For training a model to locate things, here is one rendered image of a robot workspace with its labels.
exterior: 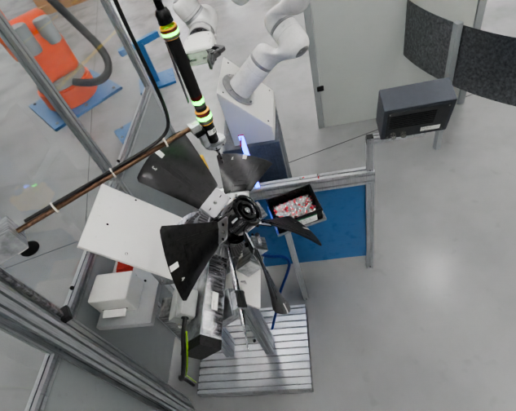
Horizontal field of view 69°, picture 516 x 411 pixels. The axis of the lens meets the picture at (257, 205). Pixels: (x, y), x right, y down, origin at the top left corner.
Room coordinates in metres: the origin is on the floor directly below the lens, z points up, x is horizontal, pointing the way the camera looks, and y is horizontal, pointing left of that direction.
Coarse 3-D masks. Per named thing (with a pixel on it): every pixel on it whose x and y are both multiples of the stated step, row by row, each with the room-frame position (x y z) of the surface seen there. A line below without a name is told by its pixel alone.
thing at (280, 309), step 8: (256, 256) 0.73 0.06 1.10; (264, 272) 0.62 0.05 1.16; (272, 280) 0.63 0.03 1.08; (272, 288) 0.58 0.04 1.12; (272, 296) 0.55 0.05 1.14; (280, 296) 0.59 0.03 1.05; (272, 304) 0.52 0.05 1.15; (280, 304) 0.54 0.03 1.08; (288, 304) 0.59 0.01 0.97; (280, 312) 0.51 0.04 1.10; (288, 312) 0.53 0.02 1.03
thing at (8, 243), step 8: (0, 224) 0.75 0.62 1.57; (8, 224) 0.74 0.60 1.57; (16, 224) 0.77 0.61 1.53; (0, 232) 0.72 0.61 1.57; (8, 232) 0.71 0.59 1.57; (16, 232) 0.73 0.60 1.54; (24, 232) 0.77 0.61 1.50; (0, 240) 0.70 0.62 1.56; (8, 240) 0.71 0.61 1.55; (16, 240) 0.71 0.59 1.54; (24, 240) 0.73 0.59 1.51; (0, 248) 0.70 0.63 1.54; (8, 248) 0.70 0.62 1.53; (16, 248) 0.70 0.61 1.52; (24, 248) 0.71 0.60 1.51; (0, 256) 0.69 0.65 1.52; (8, 256) 0.69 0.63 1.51
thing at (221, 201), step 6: (216, 192) 0.91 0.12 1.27; (222, 192) 0.91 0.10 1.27; (210, 198) 0.90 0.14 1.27; (216, 198) 0.90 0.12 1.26; (222, 198) 0.89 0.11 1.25; (228, 198) 0.89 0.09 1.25; (204, 204) 0.89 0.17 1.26; (210, 204) 0.89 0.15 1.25; (216, 204) 0.89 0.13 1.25; (222, 204) 0.88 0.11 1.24; (204, 210) 0.88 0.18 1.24; (210, 210) 0.87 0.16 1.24; (216, 210) 0.87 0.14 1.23
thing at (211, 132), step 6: (156, 0) 0.93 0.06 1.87; (156, 6) 0.93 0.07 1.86; (162, 6) 0.93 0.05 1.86; (156, 12) 0.93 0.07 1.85; (162, 12) 0.92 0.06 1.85; (168, 12) 0.93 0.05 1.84; (162, 18) 0.92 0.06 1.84; (168, 18) 0.92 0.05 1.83; (162, 24) 0.92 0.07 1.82; (204, 126) 0.93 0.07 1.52; (210, 126) 0.92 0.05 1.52; (210, 132) 0.92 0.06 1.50; (216, 132) 0.93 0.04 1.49; (210, 138) 0.92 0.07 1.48; (216, 138) 0.93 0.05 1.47; (216, 150) 0.93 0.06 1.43
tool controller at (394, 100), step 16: (432, 80) 1.12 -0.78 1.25; (448, 80) 1.09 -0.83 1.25; (384, 96) 1.13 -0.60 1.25; (400, 96) 1.10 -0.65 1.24; (416, 96) 1.08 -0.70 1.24; (432, 96) 1.05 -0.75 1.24; (448, 96) 1.02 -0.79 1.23; (384, 112) 1.07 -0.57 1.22; (400, 112) 1.05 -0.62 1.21; (416, 112) 1.04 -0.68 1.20; (432, 112) 1.03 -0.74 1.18; (448, 112) 1.02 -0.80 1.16; (384, 128) 1.09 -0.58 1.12; (400, 128) 1.08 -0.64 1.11; (416, 128) 1.06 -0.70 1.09; (432, 128) 1.05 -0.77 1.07
